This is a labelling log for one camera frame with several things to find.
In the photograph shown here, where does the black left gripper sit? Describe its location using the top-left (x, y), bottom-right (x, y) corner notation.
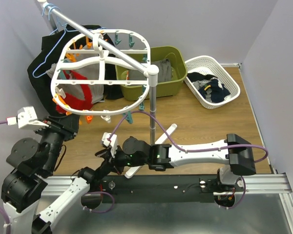
top-left (35, 110), bottom-right (82, 174)

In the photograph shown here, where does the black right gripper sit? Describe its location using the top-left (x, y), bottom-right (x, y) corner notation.
top-left (101, 143), bottom-right (148, 175)

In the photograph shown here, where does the red sock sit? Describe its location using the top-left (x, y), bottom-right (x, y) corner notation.
top-left (63, 70), bottom-right (94, 110)
top-left (58, 93), bottom-right (93, 111)

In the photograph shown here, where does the black white striped sock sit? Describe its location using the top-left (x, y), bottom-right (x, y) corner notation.
top-left (187, 72), bottom-right (217, 82)

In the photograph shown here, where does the navy yellow patterned sock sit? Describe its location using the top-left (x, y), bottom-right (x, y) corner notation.
top-left (204, 82), bottom-right (230, 103)

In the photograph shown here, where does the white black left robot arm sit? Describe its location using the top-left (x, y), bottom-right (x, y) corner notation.
top-left (1, 114), bottom-right (99, 234)

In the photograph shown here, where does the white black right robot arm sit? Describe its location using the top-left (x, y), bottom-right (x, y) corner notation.
top-left (95, 134), bottom-right (256, 191)

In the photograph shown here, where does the white round clip hanger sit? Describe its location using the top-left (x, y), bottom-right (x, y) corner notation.
top-left (50, 29), bottom-right (159, 116)

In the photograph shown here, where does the orange clothes clip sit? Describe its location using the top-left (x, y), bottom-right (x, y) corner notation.
top-left (65, 53), bottom-right (76, 62)
top-left (52, 94), bottom-right (69, 108)
top-left (85, 116), bottom-right (93, 124)

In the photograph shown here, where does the white clothes clip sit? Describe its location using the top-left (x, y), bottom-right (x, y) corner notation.
top-left (101, 115), bottom-right (111, 123)

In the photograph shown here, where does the silver white clothes rack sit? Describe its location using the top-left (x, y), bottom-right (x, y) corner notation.
top-left (36, 0), bottom-right (178, 179)

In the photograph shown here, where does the teal clothes clip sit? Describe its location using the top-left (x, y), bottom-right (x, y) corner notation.
top-left (123, 111), bottom-right (133, 124)
top-left (128, 34), bottom-right (135, 48)
top-left (114, 32), bottom-right (122, 45)

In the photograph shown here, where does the black hanging garment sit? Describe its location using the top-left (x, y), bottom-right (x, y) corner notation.
top-left (27, 26), bottom-right (124, 117)

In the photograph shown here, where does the grey hanging cloth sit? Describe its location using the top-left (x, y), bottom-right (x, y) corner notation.
top-left (46, 47), bottom-right (105, 104)

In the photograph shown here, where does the grey cloth in bin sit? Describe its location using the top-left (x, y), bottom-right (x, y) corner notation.
top-left (126, 58), bottom-right (172, 83)

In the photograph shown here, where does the olive green plastic bin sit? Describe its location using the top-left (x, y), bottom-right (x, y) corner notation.
top-left (115, 46), bottom-right (188, 101)

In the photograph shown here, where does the white perforated plastic basket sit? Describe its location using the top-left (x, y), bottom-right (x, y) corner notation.
top-left (184, 56), bottom-right (241, 109)

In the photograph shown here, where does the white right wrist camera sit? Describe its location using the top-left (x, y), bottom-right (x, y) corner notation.
top-left (101, 132), bottom-right (118, 158)

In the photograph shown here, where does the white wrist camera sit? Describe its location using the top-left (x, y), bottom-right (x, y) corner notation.
top-left (101, 132), bottom-right (118, 158)
top-left (6, 106), bottom-right (49, 131)

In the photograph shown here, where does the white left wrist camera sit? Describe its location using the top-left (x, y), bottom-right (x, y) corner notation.
top-left (6, 106), bottom-right (49, 131)

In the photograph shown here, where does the light blue wire hanger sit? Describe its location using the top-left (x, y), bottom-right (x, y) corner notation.
top-left (33, 20), bottom-right (107, 78)

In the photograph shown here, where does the aluminium frame rail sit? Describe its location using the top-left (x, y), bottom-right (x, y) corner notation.
top-left (42, 174), bottom-right (293, 233)

